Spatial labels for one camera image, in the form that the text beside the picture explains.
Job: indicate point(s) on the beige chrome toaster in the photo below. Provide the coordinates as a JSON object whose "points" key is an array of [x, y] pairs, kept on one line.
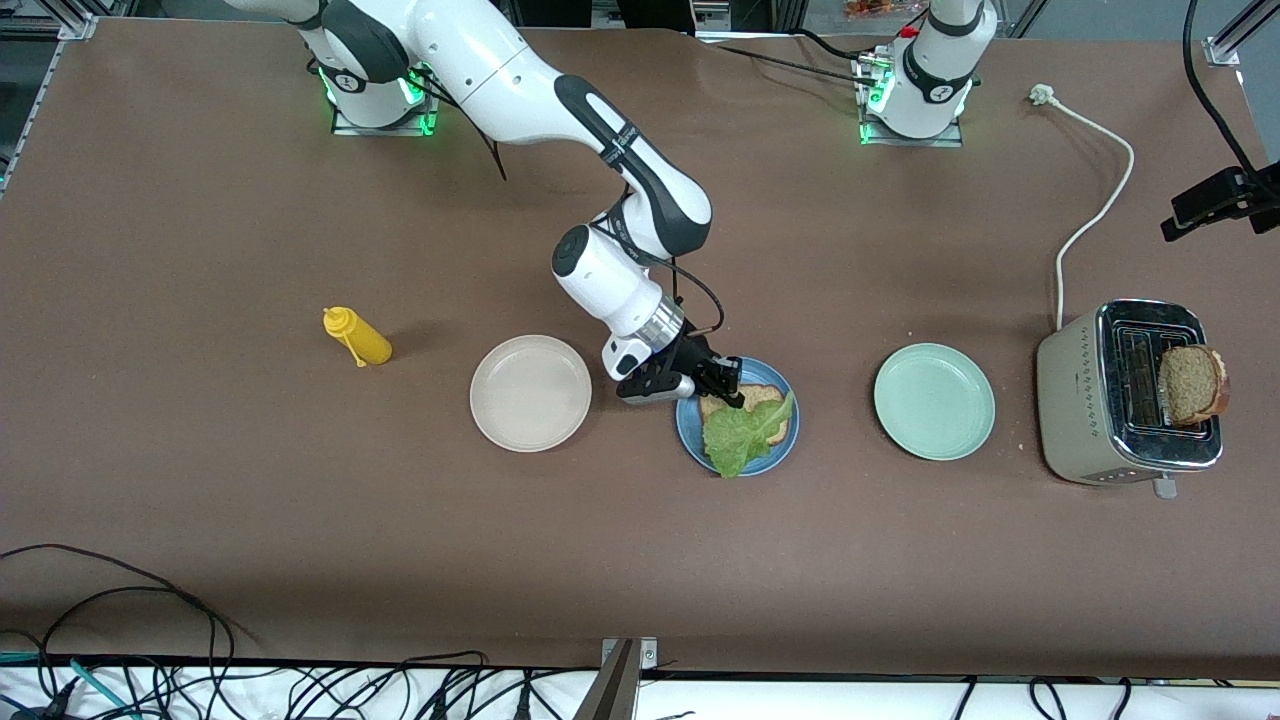
{"points": [[1075, 410]]}

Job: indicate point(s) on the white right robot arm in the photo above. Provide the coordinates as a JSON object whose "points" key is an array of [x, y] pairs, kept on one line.
{"points": [[480, 70]]}

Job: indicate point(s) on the metal frame bracket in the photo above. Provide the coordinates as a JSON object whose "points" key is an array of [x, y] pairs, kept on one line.
{"points": [[625, 665]]}

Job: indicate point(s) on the blue plate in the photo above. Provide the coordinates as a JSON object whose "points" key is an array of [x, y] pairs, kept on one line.
{"points": [[775, 455]]}

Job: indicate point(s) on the green plate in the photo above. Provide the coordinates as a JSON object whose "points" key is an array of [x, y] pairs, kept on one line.
{"points": [[934, 401]]}

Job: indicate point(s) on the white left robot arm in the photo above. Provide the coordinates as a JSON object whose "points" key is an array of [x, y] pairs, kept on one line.
{"points": [[930, 90]]}

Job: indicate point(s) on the green lettuce leaf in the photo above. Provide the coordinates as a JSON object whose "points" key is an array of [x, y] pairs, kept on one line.
{"points": [[740, 435]]}

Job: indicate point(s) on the aluminium profile corner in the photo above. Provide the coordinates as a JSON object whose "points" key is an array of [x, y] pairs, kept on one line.
{"points": [[1235, 35]]}

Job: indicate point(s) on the white plate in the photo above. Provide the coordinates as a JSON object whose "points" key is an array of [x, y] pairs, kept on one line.
{"points": [[530, 393]]}

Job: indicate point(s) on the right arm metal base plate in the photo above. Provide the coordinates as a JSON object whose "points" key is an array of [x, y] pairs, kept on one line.
{"points": [[350, 128]]}

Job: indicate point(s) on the brown bread slice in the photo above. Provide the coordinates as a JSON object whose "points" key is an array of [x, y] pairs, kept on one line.
{"points": [[762, 395], [1192, 385]]}

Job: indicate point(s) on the orange packaged item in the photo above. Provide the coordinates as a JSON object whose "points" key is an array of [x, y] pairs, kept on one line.
{"points": [[875, 8]]}

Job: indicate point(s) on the yellow mustard squeeze bottle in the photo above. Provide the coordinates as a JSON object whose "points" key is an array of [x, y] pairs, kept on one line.
{"points": [[365, 342]]}

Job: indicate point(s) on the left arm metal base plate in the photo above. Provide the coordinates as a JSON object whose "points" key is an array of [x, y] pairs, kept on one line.
{"points": [[950, 140]]}

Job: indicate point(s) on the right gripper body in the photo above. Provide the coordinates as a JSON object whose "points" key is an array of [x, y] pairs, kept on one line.
{"points": [[694, 357]]}

